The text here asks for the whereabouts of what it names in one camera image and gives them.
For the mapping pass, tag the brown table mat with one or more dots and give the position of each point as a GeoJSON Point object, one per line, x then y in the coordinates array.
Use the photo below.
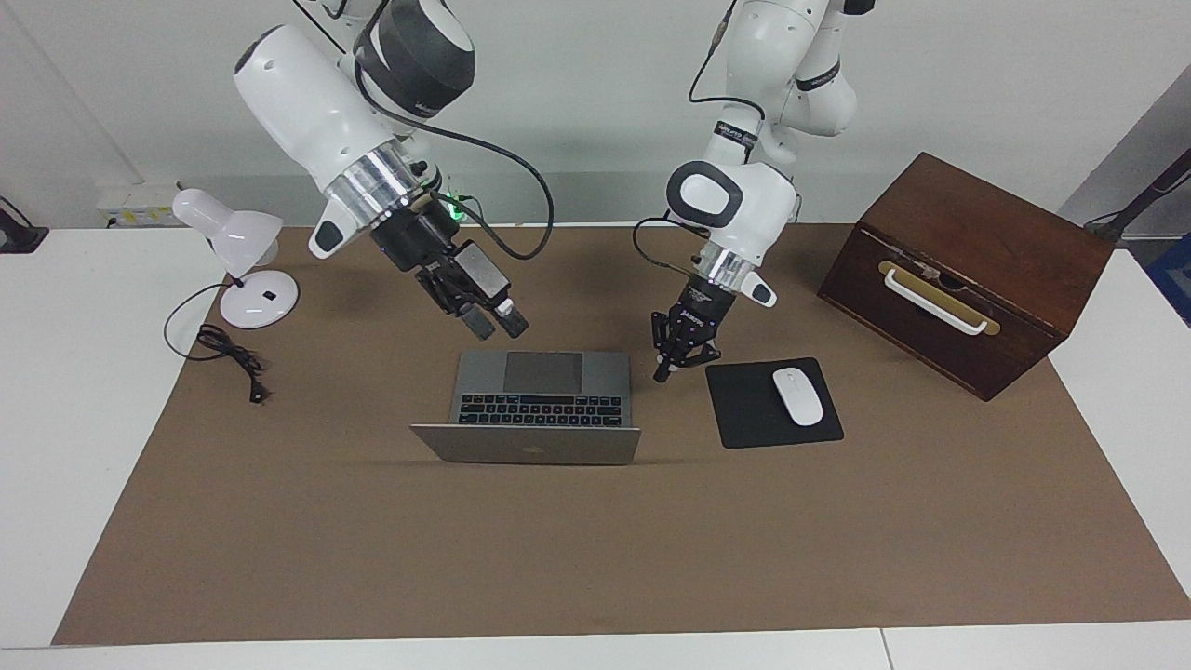
{"type": "Point", "coordinates": [558, 558]}

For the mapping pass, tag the blue background object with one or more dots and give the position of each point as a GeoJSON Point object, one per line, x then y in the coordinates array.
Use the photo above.
{"type": "Point", "coordinates": [1174, 279]}

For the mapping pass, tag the white desk lamp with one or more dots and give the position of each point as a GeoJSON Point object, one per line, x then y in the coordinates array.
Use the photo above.
{"type": "Point", "coordinates": [260, 302]}

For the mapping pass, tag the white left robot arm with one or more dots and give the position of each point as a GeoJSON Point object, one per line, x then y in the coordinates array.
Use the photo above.
{"type": "Point", "coordinates": [735, 205]}

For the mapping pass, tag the dark wooden box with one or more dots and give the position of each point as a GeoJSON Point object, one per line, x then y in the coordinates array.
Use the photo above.
{"type": "Point", "coordinates": [986, 223]}

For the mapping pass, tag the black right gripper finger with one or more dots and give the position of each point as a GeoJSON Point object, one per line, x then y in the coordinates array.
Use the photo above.
{"type": "Point", "coordinates": [512, 319]}
{"type": "Point", "coordinates": [480, 323]}

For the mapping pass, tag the white computer mouse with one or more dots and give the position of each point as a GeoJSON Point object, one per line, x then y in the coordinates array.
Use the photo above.
{"type": "Point", "coordinates": [798, 395]}

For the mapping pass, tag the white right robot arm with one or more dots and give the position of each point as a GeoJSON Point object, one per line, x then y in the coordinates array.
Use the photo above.
{"type": "Point", "coordinates": [298, 102]}

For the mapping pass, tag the black mouse pad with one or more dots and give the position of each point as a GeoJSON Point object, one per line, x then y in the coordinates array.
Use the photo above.
{"type": "Point", "coordinates": [744, 409]}

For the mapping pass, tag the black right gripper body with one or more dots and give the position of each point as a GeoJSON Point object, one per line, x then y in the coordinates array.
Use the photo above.
{"type": "Point", "coordinates": [409, 237]}

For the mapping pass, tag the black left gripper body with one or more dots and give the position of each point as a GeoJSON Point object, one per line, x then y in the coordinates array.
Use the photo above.
{"type": "Point", "coordinates": [702, 305]}

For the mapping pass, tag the silver laptop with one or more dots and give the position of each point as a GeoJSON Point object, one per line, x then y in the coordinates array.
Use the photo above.
{"type": "Point", "coordinates": [540, 372]}

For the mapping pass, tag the black background stand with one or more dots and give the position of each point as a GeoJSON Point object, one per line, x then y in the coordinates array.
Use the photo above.
{"type": "Point", "coordinates": [1140, 200]}

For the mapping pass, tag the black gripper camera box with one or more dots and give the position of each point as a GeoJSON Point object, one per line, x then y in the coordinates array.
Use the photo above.
{"type": "Point", "coordinates": [482, 270]}

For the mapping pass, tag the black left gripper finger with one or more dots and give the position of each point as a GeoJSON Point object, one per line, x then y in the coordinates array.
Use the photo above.
{"type": "Point", "coordinates": [667, 349]}
{"type": "Point", "coordinates": [702, 346]}

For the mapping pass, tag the black background object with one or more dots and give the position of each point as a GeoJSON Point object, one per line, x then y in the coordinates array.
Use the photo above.
{"type": "Point", "coordinates": [19, 233]}

